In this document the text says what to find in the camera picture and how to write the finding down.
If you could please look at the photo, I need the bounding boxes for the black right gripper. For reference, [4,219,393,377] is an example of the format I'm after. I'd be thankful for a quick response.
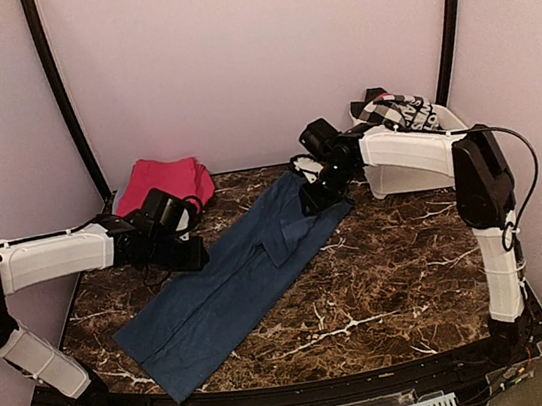
[294,158,362,218]

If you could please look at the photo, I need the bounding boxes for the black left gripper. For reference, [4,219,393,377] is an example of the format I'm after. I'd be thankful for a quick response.
[146,227,211,278]

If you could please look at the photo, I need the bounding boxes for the pink trousers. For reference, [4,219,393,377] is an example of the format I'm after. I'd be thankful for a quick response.
[112,157,216,217]

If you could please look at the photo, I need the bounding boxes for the dark blue garment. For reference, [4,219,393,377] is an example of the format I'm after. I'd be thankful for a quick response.
[113,172,351,404]

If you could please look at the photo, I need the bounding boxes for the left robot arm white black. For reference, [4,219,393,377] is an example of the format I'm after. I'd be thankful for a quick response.
[0,200,208,406]

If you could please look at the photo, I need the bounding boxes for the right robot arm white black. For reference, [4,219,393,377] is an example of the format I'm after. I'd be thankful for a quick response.
[289,123,532,367]

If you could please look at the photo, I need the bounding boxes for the white plastic laundry bin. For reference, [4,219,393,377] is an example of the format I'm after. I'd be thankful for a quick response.
[359,105,466,200]

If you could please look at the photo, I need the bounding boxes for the black white checkered shirt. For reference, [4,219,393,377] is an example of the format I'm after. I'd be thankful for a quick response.
[349,87,406,127]

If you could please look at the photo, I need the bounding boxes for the pink garment in bin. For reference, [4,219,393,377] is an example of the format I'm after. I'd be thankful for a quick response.
[380,93,395,101]

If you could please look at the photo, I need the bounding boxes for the black shirt white lettering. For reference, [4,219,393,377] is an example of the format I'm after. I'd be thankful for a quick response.
[393,94,440,131]

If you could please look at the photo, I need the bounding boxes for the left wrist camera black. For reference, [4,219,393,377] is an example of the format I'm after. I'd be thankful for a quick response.
[140,188,191,233]

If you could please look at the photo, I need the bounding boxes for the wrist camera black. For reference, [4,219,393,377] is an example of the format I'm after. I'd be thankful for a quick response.
[298,118,340,159]
[140,188,191,233]

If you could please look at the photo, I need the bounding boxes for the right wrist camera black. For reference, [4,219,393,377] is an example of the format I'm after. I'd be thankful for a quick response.
[298,118,340,159]

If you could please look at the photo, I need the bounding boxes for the black curved front rail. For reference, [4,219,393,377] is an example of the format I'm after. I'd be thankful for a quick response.
[56,338,525,406]

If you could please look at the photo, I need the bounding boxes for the right black corner post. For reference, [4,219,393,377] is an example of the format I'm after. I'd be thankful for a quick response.
[436,0,459,107]

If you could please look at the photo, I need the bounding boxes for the black corner post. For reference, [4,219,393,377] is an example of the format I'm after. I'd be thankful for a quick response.
[436,0,459,107]
[19,0,111,200]

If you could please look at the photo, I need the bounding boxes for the left black corner post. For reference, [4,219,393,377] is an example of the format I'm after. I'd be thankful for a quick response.
[19,0,111,200]

